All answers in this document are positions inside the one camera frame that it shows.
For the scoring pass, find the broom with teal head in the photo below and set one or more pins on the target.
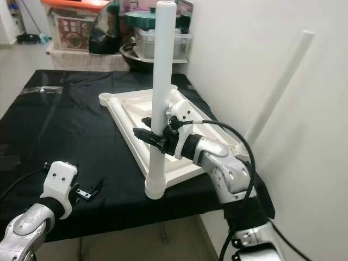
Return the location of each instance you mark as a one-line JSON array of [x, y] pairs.
[[44, 39]]

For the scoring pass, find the pink box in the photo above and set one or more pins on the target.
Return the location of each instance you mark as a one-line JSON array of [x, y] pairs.
[[138, 3]]

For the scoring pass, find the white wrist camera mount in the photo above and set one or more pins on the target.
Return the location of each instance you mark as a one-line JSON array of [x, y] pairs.
[[184, 111], [61, 182]]

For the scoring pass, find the storage box with orange lid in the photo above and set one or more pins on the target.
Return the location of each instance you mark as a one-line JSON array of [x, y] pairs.
[[73, 2]]

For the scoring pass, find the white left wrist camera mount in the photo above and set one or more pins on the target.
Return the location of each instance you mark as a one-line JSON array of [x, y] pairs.
[[61, 182]]

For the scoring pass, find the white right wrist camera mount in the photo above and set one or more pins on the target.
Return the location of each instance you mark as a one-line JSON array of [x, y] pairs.
[[184, 111]]

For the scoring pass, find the clear plastic bin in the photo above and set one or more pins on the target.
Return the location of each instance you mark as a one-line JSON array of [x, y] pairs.
[[144, 46]]

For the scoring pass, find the black dustpan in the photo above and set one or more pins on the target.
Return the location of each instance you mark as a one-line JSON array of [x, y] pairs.
[[26, 38]]

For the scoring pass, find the beige cloth cover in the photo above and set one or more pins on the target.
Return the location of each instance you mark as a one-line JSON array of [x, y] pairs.
[[84, 60]]

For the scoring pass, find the black wok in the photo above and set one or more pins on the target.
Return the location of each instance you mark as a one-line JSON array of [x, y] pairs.
[[128, 54]]

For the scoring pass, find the white plastic children tabletop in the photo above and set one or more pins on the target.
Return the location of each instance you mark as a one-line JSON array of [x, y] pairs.
[[133, 114]]

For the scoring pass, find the black tablecloth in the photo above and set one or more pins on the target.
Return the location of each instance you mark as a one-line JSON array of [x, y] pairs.
[[43, 125]]

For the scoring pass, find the dark green pot lid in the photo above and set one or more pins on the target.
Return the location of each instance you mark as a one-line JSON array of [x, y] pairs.
[[138, 19]]

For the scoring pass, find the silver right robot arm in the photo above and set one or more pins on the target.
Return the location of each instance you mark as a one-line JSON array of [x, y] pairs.
[[228, 168]]

